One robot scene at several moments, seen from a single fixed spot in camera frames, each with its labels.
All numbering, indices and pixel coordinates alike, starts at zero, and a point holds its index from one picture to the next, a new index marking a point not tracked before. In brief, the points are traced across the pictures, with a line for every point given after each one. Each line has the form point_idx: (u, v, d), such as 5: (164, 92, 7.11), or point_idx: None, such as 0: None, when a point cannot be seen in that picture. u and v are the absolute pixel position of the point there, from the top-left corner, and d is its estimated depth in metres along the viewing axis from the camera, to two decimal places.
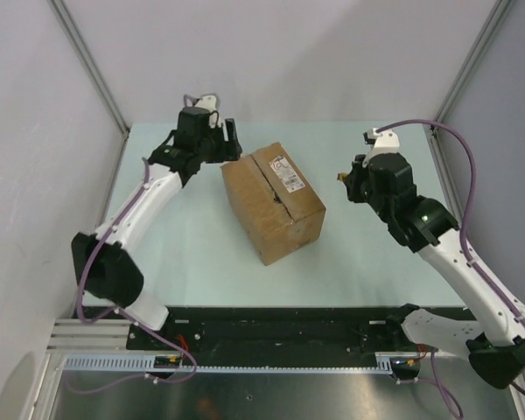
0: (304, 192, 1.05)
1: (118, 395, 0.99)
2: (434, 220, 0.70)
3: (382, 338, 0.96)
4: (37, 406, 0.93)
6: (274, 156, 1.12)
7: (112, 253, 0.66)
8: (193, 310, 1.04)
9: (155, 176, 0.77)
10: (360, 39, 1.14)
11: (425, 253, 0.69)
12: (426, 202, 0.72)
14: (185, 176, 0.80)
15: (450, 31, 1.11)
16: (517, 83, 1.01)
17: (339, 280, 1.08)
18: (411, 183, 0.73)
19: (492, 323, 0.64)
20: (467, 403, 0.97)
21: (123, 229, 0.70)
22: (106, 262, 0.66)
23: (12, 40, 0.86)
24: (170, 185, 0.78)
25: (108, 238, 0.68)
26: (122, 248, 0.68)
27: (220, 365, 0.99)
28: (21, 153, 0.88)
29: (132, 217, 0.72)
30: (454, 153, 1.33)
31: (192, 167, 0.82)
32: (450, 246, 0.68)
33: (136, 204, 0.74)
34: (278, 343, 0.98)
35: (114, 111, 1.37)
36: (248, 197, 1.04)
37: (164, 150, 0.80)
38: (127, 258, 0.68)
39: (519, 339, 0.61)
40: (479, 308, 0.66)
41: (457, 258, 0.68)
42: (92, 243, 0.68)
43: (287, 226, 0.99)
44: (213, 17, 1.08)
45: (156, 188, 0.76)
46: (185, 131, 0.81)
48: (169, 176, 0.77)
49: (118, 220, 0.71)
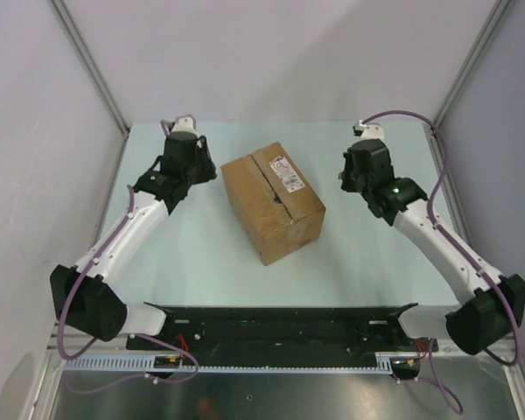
0: (305, 192, 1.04)
1: (119, 395, 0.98)
2: (406, 193, 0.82)
3: (382, 338, 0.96)
4: (37, 406, 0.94)
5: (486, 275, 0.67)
6: (273, 156, 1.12)
7: (94, 286, 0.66)
8: (192, 310, 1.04)
9: (139, 205, 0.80)
10: (360, 38, 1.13)
11: (398, 220, 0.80)
12: (402, 181, 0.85)
14: (171, 202, 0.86)
15: (450, 30, 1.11)
16: (516, 82, 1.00)
17: (339, 280, 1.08)
18: (388, 163, 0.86)
19: (458, 279, 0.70)
20: (468, 403, 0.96)
21: (105, 261, 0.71)
22: (87, 296, 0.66)
23: (12, 39, 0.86)
24: (154, 213, 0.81)
25: (89, 270, 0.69)
26: (103, 282, 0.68)
27: (220, 365, 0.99)
28: (21, 152, 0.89)
29: (115, 247, 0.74)
30: (454, 152, 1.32)
31: (178, 193, 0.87)
32: (417, 212, 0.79)
33: (119, 234, 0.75)
34: (279, 343, 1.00)
35: (114, 111, 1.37)
36: (248, 197, 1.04)
37: (150, 177, 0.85)
38: (110, 290, 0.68)
39: (479, 290, 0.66)
40: (446, 267, 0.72)
41: (423, 223, 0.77)
42: (72, 276, 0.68)
43: (287, 227, 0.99)
44: (213, 16, 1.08)
45: (140, 217, 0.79)
46: (171, 157, 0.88)
48: (154, 203, 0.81)
49: (100, 253, 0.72)
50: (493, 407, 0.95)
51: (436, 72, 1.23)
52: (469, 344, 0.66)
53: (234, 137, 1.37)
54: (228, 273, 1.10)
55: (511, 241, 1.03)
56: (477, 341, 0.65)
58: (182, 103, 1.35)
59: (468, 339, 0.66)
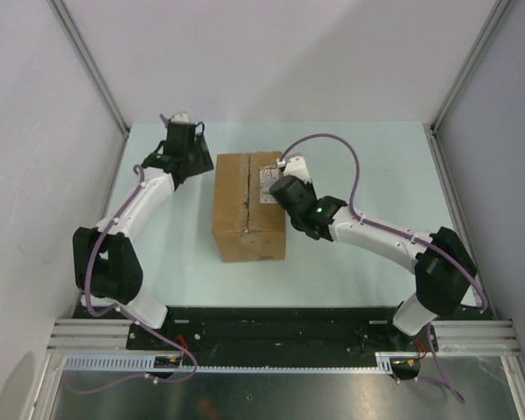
0: (276, 209, 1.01)
1: (118, 396, 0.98)
2: (329, 208, 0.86)
3: (382, 339, 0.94)
4: (36, 406, 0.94)
5: (419, 239, 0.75)
6: (269, 163, 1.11)
7: (116, 241, 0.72)
8: (193, 310, 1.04)
9: (150, 177, 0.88)
10: (360, 40, 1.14)
11: (332, 234, 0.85)
12: (321, 199, 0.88)
14: (176, 178, 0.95)
15: (450, 31, 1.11)
16: (516, 82, 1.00)
17: (339, 280, 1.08)
18: (304, 189, 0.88)
19: (401, 255, 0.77)
20: (467, 403, 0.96)
21: (124, 220, 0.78)
22: (110, 253, 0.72)
23: (13, 39, 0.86)
24: (163, 185, 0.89)
25: (110, 229, 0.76)
26: (123, 238, 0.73)
27: (220, 366, 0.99)
28: (21, 153, 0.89)
29: (133, 211, 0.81)
30: (454, 153, 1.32)
31: (182, 172, 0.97)
32: (342, 220, 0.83)
33: (135, 199, 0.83)
34: (278, 343, 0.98)
35: (114, 111, 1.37)
36: (221, 192, 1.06)
37: (156, 157, 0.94)
38: (129, 250, 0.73)
39: (419, 254, 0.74)
40: (387, 251, 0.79)
41: (353, 224, 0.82)
42: (93, 236, 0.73)
43: (239, 233, 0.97)
44: (213, 17, 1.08)
45: (151, 188, 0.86)
46: (174, 140, 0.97)
48: (164, 177, 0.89)
49: (119, 214, 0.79)
50: (493, 407, 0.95)
51: (436, 73, 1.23)
52: (440, 305, 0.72)
53: (234, 137, 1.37)
54: (229, 272, 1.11)
55: (510, 241, 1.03)
56: (444, 298, 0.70)
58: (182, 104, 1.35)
59: (437, 300, 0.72)
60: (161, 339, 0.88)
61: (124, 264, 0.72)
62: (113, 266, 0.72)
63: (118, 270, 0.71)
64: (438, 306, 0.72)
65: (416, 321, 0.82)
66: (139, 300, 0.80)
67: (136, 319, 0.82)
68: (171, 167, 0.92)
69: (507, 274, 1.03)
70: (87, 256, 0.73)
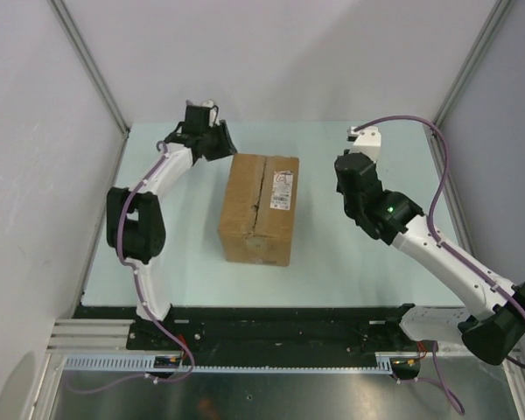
0: (283, 215, 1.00)
1: (118, 395, 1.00)
2: (401, 209, 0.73)
3: (382, 338, 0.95)
4: (37, 406, 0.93)
5: (502, 291, 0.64)
6: (285, 168, 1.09)
7: (146, 200, 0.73)
8: (193, 310, 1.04)
9: (172, 150, 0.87)
10: (360, 39, 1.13)
11: (398, 241, 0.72)
12: (392, 196, 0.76)
14: (194, 155, 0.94)
15: (451, 30, 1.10)
16: (518, 81, 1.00)
17: (339, 279, 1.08)
18: (376, 179, 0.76)
19: (472, 297, 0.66)
20: (466, 404, 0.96)
21: (152, 184, 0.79)
22: (141, 210, 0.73)
23: (13, 38, 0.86)
24: (184, 159, 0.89)
25: (139, 190, 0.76)
26: (152, 197, 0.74)
27: (220, 365, 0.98)
28: (22, 153, 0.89)
29: (160, 175, 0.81)
30: (454, 153, 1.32)
31: (201, 150, 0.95)
32: (417, 230, 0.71)
33: (161, 166, 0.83)
34: (279, 343, 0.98)
35: (114, 111, 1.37)
36: (233, 192, 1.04)
37: (177, 135, 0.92)
38: (157, 208, 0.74)
39: (498, 308, 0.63)
40: (457, 284, 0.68)
41: (427, 241, 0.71)
42: (125, 195, 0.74)
43: (243, 234, 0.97)
44: (213, 16, 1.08)
45: (176, 157, 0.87)
46: (192, 121, 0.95)
48: (185, 150, 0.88)
49: (148, 178, 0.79)
50: (493, 407, 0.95)
51: (436, 73, 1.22)
52: (494, 355, 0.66)
53: (234, 137, 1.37)
54: (227, 272, 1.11)
55: (511, 241, 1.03)
56: (500, 353, 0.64)
58: (183, 104, 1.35)
59: (493, 352, 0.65)
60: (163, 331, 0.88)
61: (153, 222, 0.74)
62: (142, 223, 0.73)
63: (147, 227, 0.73)
64: (492, 355, 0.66)
65: (430, 333, 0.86)
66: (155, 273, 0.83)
67: (144, 300, 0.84)
68: (191, 144, 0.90)
69: (508, 274, 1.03)
70: (117, 213, 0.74)
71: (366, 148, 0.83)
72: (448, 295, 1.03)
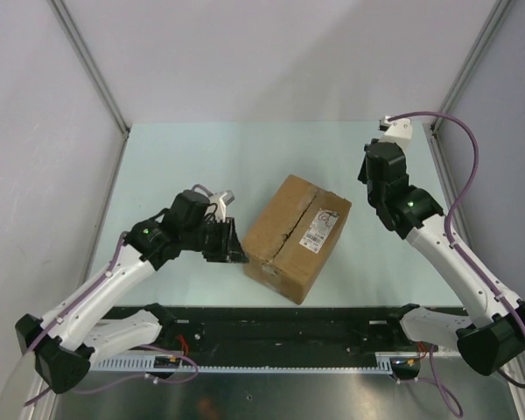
0: (311, 256, 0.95)
1: (118, 395, 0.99)
2: (421, 206, 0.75)
3: (382, 338, 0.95)
4: (36, 406, 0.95)
5: (507, 302, 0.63)
6: (332, 207, 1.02)
7: (49, 350, 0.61)
8: (192, 310, 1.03)
9: (122, 263, 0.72)
10: (360, 40, 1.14)
11: (411, 235, 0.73)
12: (416, 192, 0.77)
14: (158, 259, 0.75)
15: (451, 31, 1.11)
16: (518, 82, 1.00)
17: (339, 280, 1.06)
18: (403, 171, 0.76)
19: (474, 303, 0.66)
20: (467, 405, 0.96)
21: (68, 323, 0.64)
22: (43, 357, 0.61)
23: (14, 39, 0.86)
24: (136, 273, 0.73)
25: (50, 331, 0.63)
26: (59, 346, 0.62)
27: (220, 365, 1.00)
28: (21, 153, 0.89)
29: (85, 306, 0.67)
30: (453, 153, 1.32)
31: (170, 254, 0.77)
32: (433, 228, 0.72)
33: (90, 294, 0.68)
34: (279, 343, 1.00)
35: (114, 110, 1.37)
36: (270, 213, 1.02)
37: (145, 228, 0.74)
38: (67, 354, 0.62)
39: (498, 317, 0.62)
40: (462, 288, 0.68)
41: (440, 241, 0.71)
42: (33, 332, 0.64)
43: (261, 259, 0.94)
44: (214, 17, 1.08)
45: (119, 277, 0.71)
46: (176, 214, 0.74)
48: (137, 264, 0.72)
49: (66, 312, 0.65)
50: (493, 408, 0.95)
51: (436, 73, 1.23)
52: (484, 368, 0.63)
53: (234, 137, 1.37)
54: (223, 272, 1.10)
55: (513, 240, 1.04)
56: (493, 365, 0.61)
58: (183, 103, 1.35)
59: (483, 362, 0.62)
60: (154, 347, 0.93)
61: (63, 367, 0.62)
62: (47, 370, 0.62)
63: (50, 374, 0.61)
64: (481, 366, 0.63)
65: (427, 335, 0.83)
66: (109, 336, 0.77)
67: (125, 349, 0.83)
68: (150, 254, 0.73)
69: (509, 273, 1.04)
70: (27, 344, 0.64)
71: (397, 138, 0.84)
72: (450, 296, 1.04)
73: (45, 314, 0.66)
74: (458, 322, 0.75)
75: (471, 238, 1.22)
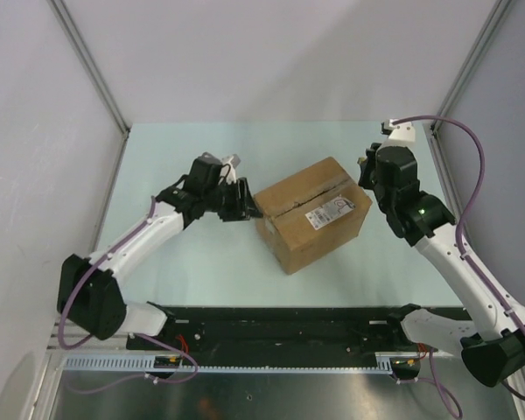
0: (309, 228, 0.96)
1: (117, 395, 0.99)
2: (432, 213, 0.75)
3: (382, 338, 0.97)
4: (36, 406, 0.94)
5: (516, 317, 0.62)
6: (351, 197, 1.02)
7: (101, 281, 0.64)
8: (191, 309, 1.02)
9: (159, 213, 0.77)
10: (360, 39, 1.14)
11: (422, 243, 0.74)
12: (426, 198, 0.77)
14: (186, 218, 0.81)
15: (451, 31, 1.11)
16: (518, 82, 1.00)
17: (339, 279, 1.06)
18: (415, 178, 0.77)
19: (483, 316, 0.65)
20: (467, 406, 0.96)
21: (117, 258, 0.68)
22: (94, 289, 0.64)
23: (14, 40, 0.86)
24: (171, 225, 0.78)
25: (101, 264, 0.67)
26: (112, 276, 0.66)
27: (220, 365, 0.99)
28: (21, 153, 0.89)
29: (129, 247, 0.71)
30: (453, 153, 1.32)
31: (196, 213, 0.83)
32: (444, 239, 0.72)
33: (133, 237, 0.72)
34: (279, 343, 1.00)
35: (114, 110, 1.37)
36: (292, 182, 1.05)
37: (172, 192, 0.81)
38: (115, 289, 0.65)
39: (507, 332, 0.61)
40: (470, 300, 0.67)
41: (451, 251, 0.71)
42: (81, 269, 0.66)
43: (266, 213, 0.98)
44: (214, 16, 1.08)
45: (157, 225, 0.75)
46: (197, 178, 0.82)
48: (172, 216, 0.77)
49: (114, 249, 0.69)
50: (493, 407, 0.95)
51: (436, 73, 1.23)
52: (486, 380, 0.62)
53: (234, 137, 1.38)
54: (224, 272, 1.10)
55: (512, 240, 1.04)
56: (499, 377, 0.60)
58: (183, 103, 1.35)
59: (488, 376, 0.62)
60: (155, 344, 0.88)
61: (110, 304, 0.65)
62: (94, 305, 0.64)
63: (97, 308, 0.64)
64: (485, 376, 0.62)
65: (427, 339, 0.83)
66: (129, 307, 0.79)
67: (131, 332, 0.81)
68: (184, 206, 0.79)
69: (509, 274, 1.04)
70: (73, 284, 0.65)
71: (402, 141, 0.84)
72: (450, 295, 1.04)
73: (94, 253, 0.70)
74: (461, 329, 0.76)
75: (471, 238, 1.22)
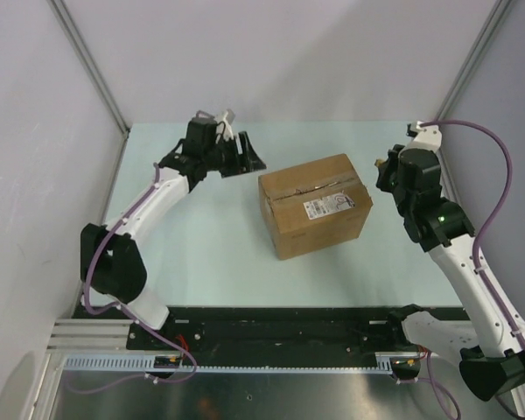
0: (303, 216, 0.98)
1: (118, 395, 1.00)
2: (451, 222, 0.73)
3: (382, 338, 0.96)
4: (37, 406, 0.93)
5: (522, 339, 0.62)
6: (353, 195, 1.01)
7: (122, 243, 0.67)
8: (192, 310, 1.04)
9: (165, 177, 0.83)
10: (360, 39, 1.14)
11: (436, 252, 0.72)
12: (447, 206, 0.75)
14: (192, 180, 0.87)
15: (451, 30, 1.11)
16: (519, 82, 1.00)
17: (339, 280, 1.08)
18: (437, 183, 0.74)
19: (488, 332, 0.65)
20: (467, 406, 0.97)
21: (133, 221, 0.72)
22: (115, 252, 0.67)
23: (14, 39, 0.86)
24: (178, 185, 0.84)
25: (118, 228, 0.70)
26: (130, 239, 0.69)
27: (220, 365, 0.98)
28: (21, 153, 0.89)
29: (143, 212, 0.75)
30: (453, 153, 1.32)
31: (200, 175, 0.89)
32: (461, 250, 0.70)
33: (143, 202, 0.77)
34: (279, 343, 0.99)
35: (113, 109, 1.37)
36: (299, 171, 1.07)
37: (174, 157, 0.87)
38: (134, 252, 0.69)
39: (510, 352, 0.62)
40: (477, 314, 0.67)
41: (465, 263, 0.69)
42: (101, 235, 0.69)
43: (267, 195, 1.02)
44: (214, 16, 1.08)
45: (165, 188, 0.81)
46: (193, 141, 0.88)
48: (178, 178, 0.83)
49: (129, 214, 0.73)
50: (492, 407, 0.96)
51: (436, 73, 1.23)
52: (480, 392, 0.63)
53: None
54: (224, 272, 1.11)
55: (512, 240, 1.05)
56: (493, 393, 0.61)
58: (183, 103, 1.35)
59: (483, 389, 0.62)
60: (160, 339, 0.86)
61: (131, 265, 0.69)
62: (116, 269, 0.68)
63: (120, 271, 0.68)
64: (479, 389, 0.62)
65: (427, 343, 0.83)
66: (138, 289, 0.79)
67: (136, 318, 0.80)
68: (187, 170, 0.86)
69: (508, 274, 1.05)
70: (94, 250, 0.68)
71: (425, 144, 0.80)
72: (449, 296, 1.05)
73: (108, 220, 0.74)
74: (462, 339, 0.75)
75: None
